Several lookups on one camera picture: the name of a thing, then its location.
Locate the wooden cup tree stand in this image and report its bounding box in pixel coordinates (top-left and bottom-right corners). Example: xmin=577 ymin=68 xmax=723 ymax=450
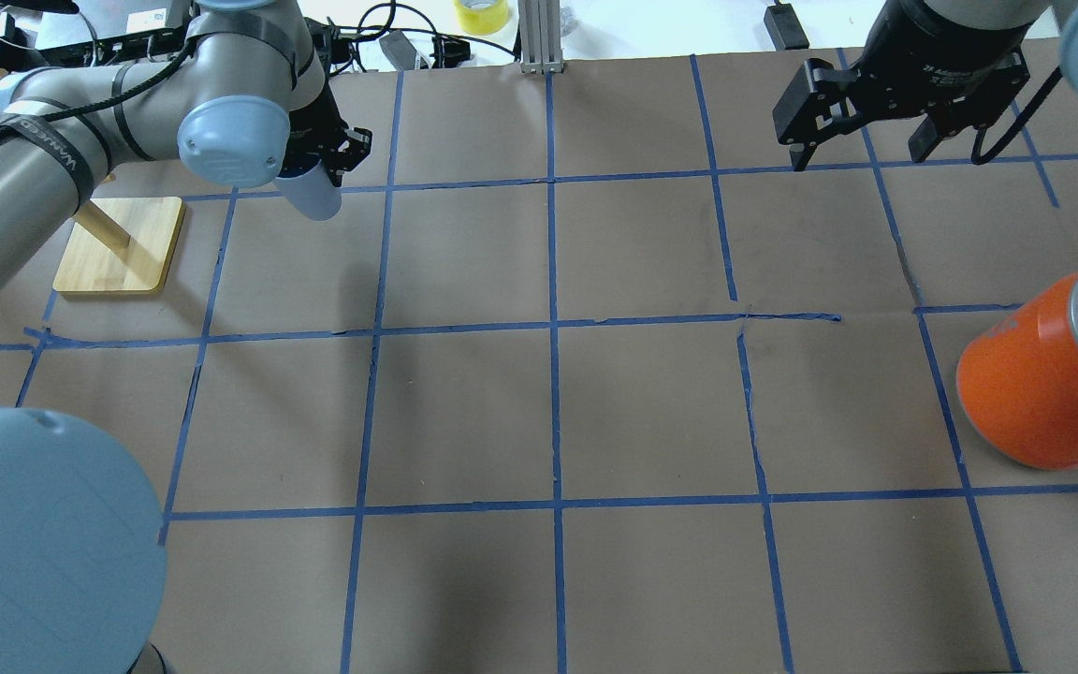
xmin=0 ymin=67 xmax=186 ymax=297

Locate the light blue cup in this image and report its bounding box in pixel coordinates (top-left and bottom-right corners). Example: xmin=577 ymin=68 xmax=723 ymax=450
xmin=273 ymin=154 xmax=342 ymax=221

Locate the yellow tape roll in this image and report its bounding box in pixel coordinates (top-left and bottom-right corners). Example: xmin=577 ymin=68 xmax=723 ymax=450
xmin=452 ymin=0 xmax=510 ymax=36

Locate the black power adapter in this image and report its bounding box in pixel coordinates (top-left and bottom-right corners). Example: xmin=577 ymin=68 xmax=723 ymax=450
xmin=763 ymin=1 xmax=811 ymax=51

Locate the orange cylinder container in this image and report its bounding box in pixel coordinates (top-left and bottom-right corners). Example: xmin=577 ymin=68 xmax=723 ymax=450
xmin=955 ymin=272 xmax=1078 ymax=471

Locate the black gripper body holding cup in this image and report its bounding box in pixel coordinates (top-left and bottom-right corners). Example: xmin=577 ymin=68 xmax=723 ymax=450
xmin=282 ymin=24 xmax=348 ymax=179

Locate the grey robot arm with cup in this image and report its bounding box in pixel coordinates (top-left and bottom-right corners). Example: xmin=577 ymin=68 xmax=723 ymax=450
xmin=0 ymin=1 xmax=348 ymax=673

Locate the aluminium frame post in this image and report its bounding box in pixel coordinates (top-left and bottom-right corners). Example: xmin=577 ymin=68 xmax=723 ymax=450
xmin=517 ymin=0 xmax=566 ymax=74

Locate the black gripper body empty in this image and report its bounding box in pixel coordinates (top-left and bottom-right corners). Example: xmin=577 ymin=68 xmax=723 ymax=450
xmin=833 ymin=1 xmax=1031 ymax=123

